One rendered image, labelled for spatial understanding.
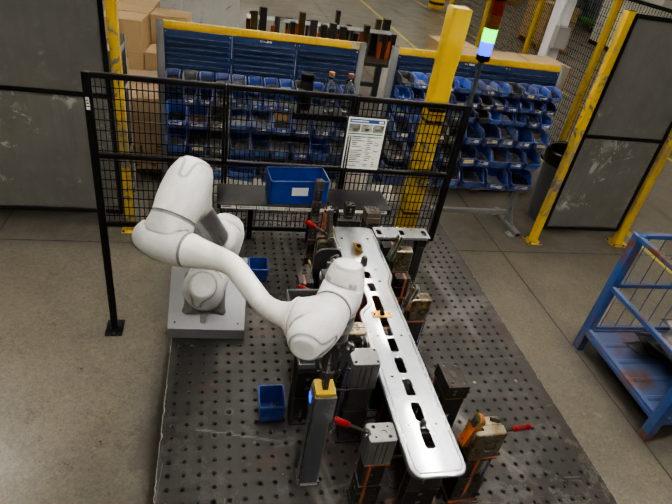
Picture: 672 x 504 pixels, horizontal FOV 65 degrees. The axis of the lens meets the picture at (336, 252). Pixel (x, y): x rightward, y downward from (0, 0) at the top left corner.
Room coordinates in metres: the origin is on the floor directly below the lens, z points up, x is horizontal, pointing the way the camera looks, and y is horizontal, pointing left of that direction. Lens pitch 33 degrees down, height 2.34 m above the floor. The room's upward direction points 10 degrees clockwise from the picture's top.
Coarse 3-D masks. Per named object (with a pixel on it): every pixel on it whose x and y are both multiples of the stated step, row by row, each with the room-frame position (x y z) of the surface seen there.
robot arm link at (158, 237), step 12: (156, 216) 1.24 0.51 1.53; (168, 216) 1.23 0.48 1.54; (180, 216) 1.25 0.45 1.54; (144, 228) 1.22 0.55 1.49; (156, 228) 1.21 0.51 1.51; (168, 228) 1.21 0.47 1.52; (180, 228) 1.23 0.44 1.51; (192, 228) 1.27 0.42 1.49; (132, 240) 1.22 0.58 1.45; (144, 240) 1.19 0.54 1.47; (156, 240) 1.19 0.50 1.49; (168, 240) 1.18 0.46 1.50; (180, 240) 1.19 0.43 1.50; (144, 252) 1.19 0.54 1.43; (156, 252) 1.17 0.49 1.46; (168, 252) 1.17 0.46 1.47; (168, 264) 1.18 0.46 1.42
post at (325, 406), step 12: (312, 384) 1.08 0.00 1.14; (312, 396) 1.05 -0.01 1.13; (336, 396) 1.05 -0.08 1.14; (312, 408) 1.03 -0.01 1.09; (324, 408) 1.04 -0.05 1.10; (312, 420) 1.03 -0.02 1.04; (324, 420) 1.04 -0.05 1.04; (312, 432) 1.04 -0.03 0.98; (324, 432) 1.05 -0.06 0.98; (312, 444) 1.04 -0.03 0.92; (324, 444) 1.05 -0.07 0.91; (300, 456) 1.09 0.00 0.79; (312, 456) 1.04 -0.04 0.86; (300, 468) 1.04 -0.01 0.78; (312, 468) 1.05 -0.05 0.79; (300, 480) 1.04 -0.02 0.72; (312, 480) 1.05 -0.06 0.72
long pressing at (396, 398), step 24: (336, 240) 2.12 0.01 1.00; (360, 240) 2.16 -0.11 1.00; (384, 264) 1.99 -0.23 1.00; (384, 288) 1.81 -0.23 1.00; (360, 312) 1.62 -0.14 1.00; (384, 336) 1.51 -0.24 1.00; (408, 336) 1.53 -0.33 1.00; (384, 360) 1.38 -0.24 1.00; (408, 360) 1.40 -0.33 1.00; (384, 384) 1.26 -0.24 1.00; (432, 384) 1.31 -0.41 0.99; (408, 408) 1.18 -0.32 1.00; (432, 408) 1.20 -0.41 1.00; (408, 432) 1.09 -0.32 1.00; (432, 432) 1.10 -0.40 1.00; (408, 456) 1.00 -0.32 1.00; (432, 456) 1.01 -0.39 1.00; (456, 456) 1.03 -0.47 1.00
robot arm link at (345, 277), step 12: (336, 264) 1.06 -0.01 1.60; (348, 264) 1.06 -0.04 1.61; (360, 264) 1.08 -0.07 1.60; (336, 276) 1.03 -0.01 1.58; (348, 276) 1.03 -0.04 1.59; (360, 276) 1.05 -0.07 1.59; (324, 288) 1.02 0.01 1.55; (336, 288) 1.01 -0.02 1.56; (348, 288) 1.02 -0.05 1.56; (360, 288) 1.04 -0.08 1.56; (348, 300) 1.00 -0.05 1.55; (360, 300) 1.04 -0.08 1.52
